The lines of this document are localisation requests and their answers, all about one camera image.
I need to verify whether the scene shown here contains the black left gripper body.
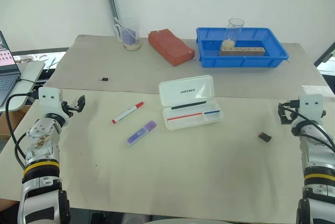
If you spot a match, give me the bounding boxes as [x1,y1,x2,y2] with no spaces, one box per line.
[61,98,80,118]

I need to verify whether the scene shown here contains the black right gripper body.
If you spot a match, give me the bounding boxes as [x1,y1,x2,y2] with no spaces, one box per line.
[284,99,300,121]

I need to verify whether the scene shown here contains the clear white plastic pencil case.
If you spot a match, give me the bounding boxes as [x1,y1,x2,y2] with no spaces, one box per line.
[158,74,224,131]

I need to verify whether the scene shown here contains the small black eraser block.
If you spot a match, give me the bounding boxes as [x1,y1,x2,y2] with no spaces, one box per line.
[258,131,272,144]

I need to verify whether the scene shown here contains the red capped white marker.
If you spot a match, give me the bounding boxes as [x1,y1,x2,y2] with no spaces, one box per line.
[111,100,145,125]

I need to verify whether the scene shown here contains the white laptop stand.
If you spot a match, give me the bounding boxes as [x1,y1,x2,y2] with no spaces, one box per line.
[0,60,46,113]

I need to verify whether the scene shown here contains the purple highlighter pen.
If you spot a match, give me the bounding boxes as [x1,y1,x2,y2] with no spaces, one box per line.
[126,120,158,148]

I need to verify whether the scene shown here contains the wooden block with holes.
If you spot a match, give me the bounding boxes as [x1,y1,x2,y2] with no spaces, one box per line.
[219,46,267,58]

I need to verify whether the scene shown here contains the grey laptop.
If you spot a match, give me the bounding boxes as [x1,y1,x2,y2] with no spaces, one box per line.
[0,30,22,107]

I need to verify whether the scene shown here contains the clear stirring stick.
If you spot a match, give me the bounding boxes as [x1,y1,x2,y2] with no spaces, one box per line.
[114,17,137,38]

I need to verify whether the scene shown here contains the blue plastic bin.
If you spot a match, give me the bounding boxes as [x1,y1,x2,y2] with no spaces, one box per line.
[195,27,290,69]

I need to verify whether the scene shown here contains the clear glass tumbler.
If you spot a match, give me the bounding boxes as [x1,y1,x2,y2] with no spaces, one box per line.
[225,18,245,48]

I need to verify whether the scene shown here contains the black pen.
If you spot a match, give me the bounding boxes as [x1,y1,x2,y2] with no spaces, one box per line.
[171,100,208,110]

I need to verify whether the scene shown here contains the red brick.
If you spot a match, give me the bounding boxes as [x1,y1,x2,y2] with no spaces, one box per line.
[148,28,196,68]

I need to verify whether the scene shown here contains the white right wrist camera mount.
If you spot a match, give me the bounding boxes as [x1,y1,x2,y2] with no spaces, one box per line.
[298,93,326,123]

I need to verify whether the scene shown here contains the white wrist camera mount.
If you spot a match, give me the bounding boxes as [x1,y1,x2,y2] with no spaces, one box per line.
[298,93,326,123]
[38,87,64,117]

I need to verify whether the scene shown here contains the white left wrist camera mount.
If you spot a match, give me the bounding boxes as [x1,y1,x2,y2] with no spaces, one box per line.
[38,87,64,117]

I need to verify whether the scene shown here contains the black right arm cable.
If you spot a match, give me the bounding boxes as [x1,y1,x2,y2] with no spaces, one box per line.
[284,105,335,156]

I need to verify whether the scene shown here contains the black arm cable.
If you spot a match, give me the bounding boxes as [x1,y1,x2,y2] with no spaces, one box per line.
[5,92,40,173]
[284,105,335,156]

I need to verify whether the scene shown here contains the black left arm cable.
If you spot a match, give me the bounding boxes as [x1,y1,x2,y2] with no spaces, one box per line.
[5,92,40,173]

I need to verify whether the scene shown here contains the clear measuring cup with handle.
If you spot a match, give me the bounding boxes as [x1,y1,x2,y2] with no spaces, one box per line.
[113,17,143,51]

